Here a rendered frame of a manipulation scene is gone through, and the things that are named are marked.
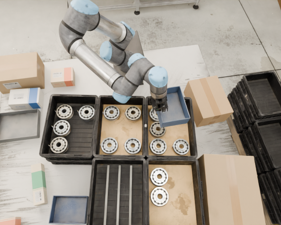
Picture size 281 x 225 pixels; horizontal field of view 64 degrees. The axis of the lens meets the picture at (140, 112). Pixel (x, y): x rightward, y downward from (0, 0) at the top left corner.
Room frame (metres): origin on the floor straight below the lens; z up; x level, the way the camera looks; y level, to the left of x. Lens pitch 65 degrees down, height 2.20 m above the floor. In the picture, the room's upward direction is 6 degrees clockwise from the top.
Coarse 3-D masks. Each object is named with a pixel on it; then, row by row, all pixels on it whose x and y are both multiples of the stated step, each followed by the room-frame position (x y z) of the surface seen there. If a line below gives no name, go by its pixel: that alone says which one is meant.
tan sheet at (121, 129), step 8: (104, 104) 0.67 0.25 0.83; (112, 104) 0.68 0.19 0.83; (112, 112) 0.62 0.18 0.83; (120, 112) 0.62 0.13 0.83; (104, 120) 0.56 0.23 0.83; (120, 120) 0.57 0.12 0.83; (104, 128) 0.50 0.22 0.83; (112, 128) 0.51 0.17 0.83; (120, 128) 0.51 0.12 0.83; (128, 128) 0.52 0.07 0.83; (136, 128) 0.53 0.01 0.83; (104, 136) 0.45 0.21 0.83; (112, 136) 0.45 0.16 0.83; (120, 136) 0.46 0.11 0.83; (128, 136) 0.47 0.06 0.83; (136, 136) 0.47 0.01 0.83; (120, 144) 0.41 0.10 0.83; (120, 152) 0.36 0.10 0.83
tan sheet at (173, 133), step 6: (150, 108) 0.68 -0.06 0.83; (156, 114) 0.64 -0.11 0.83; (150, 120) 0.59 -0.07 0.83; (168, 126) 0.56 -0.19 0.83; (174, 126) 0.57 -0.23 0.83; (180, 126) 0.57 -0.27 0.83; (186, 126) 0.57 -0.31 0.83; (168, 132) 0.52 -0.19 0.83; (174, 132) 0.53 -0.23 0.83; (180, 132) 0.53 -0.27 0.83; (186, 132) 0.53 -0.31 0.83; (150, 138) 0.47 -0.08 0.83; (162, 138) 0.47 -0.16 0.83; (168, 138) 0.48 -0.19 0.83; (174, 138) 0.48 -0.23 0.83; (180, 138) 0.49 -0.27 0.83; (186, 138) 0.49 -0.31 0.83; (168, 144) 0.44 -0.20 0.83; (168, 150) 0.40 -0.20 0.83
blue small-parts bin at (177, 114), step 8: (168, 88) 0.66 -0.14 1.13; (176, 88) 0.68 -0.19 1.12; (168, 96) 0.65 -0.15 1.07; (176, 96) 0.65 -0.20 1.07; (168, 104) 0.59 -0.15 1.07; (176, 104) 0.60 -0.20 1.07; (184, 104) 0.58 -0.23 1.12; (160, 112) 0.51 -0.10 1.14; (168, 112) 0.54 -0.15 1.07; (176, 112) 0.55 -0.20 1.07; (184, 112) 0.55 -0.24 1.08; (160, 120) 0.48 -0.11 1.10; (168, 120) 0.50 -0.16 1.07; (176, 120) 0.47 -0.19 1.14; (184, 120) 0.49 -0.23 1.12
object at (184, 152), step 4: (176, 140) 0.46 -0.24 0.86; (180, 140) 0.47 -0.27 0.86; (184, 140) 0.47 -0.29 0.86; (176, 144) 0.44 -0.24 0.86; (188, 144) 0.44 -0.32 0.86; (176, 148) 0.41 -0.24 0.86; (188, 148) 0.42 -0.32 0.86; (176, 152) 0.39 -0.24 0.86; (180, 152) 0.39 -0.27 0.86; (184, 152) 0.39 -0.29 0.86
